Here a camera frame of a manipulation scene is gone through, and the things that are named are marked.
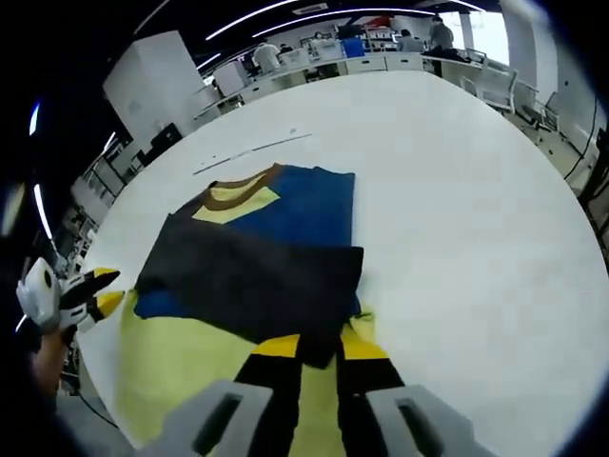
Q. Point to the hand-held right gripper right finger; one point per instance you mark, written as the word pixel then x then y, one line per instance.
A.
pixel 371 395

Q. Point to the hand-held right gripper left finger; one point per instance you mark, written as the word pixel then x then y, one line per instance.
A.
pixel 276 395

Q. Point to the black chair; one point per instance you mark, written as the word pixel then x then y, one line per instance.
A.
pixel 162 143

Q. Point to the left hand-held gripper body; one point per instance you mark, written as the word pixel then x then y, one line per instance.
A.
pixel 40 300

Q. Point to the ceiling light strip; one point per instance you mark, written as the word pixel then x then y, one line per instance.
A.
pixel 252 19
pixel 323 19

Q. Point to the blue container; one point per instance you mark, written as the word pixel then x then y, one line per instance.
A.
pixel 354 48

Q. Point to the white square pillar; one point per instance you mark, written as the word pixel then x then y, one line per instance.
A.
pixel 152 85
pixel 523 33

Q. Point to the white mesh chair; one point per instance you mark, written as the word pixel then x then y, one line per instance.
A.
pixel 498 88

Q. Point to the metal storage rack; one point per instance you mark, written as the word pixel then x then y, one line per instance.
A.
pixel 95 204

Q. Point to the grey office chair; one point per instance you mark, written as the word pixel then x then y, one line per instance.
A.
pixel 537 107

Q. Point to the person's left hand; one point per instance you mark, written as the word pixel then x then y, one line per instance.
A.
pixel 47 362

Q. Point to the white cabinet row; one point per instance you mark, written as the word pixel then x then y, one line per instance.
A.
pixel 371 62

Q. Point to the yellow blue grey garment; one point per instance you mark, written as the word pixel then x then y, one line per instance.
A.
pixel 266 266

